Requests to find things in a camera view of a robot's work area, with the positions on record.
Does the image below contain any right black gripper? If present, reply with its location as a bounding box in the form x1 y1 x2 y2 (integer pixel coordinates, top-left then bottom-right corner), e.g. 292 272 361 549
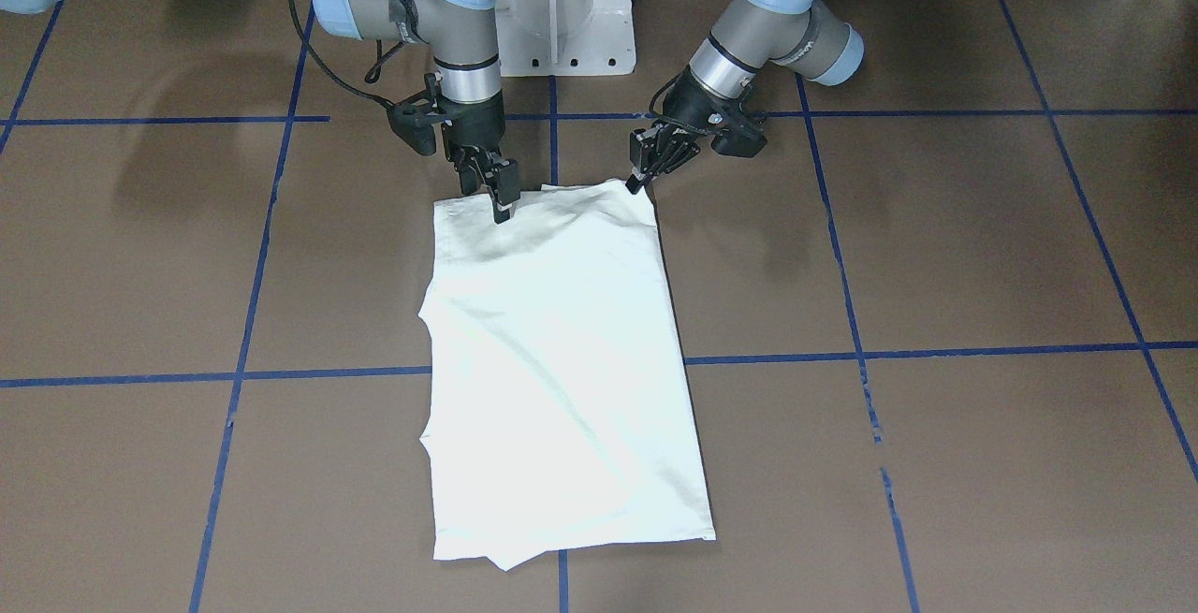
440 96 521 225

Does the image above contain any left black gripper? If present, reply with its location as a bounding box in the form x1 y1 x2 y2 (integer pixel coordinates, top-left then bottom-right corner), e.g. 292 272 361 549
625 66 740 195

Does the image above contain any cream long sleeve shirt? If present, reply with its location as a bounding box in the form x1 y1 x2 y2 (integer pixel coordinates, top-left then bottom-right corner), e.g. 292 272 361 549
419 180 716 571

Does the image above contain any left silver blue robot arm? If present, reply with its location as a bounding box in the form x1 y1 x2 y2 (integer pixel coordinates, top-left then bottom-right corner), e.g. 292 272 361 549
627 0 1194 194

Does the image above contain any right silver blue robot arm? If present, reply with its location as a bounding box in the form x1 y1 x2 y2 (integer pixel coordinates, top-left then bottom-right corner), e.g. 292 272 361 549
288 0 521 224

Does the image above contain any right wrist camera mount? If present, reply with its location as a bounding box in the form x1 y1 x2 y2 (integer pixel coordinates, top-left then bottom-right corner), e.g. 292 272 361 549
386 72 444 156

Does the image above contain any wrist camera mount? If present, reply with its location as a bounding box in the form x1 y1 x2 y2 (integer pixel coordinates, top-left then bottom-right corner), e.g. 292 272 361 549
710 107 767 158
386 72 444 156

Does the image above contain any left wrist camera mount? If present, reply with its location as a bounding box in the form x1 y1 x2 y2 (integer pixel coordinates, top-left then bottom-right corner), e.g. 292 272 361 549
710 107 767 158

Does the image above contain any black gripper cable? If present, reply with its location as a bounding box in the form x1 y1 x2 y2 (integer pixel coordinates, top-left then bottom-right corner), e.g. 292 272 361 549
285 0 422 110

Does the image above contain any white pedestal column base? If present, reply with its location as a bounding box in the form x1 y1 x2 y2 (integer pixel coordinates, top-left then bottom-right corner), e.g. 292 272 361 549
496 0 637 79

